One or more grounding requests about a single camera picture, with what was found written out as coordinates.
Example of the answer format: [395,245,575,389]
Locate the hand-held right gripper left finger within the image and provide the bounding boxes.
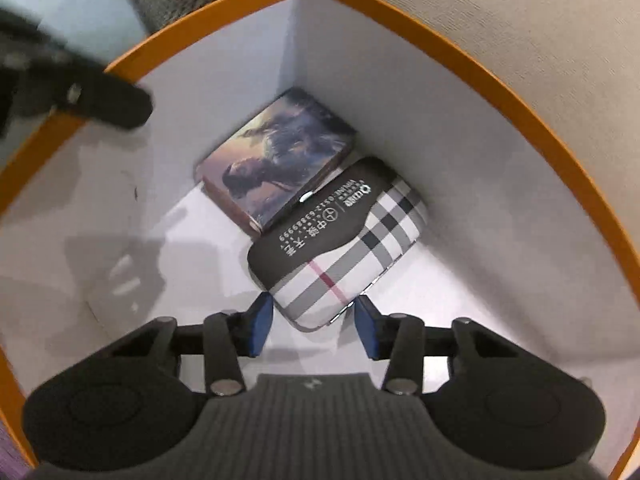
[106,291,274,397]

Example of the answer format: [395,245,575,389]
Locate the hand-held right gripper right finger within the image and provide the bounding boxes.
[352,295,542,397]

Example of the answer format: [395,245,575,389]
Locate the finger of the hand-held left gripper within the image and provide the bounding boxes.
[47,52,155,131]

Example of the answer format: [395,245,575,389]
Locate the plaid and black case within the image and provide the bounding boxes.
[247,156,429,333]

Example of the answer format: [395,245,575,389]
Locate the orange-rimmed white cardboard box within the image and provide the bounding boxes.
[0,0,640,480]

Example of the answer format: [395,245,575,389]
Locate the light blue blanket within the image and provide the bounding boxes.
[0,0,148,63]

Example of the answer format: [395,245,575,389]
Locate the light grey sofa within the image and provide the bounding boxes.
[320,0,640,306]

